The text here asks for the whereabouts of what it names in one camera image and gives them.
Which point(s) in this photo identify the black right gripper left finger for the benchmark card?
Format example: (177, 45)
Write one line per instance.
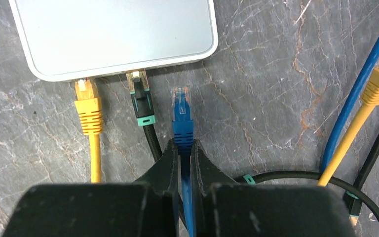
(146, 207)

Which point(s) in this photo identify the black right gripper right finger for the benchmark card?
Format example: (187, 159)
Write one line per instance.
(225, 208)

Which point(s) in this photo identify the clear plastic box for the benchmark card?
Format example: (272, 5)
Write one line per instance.
(72, 39)

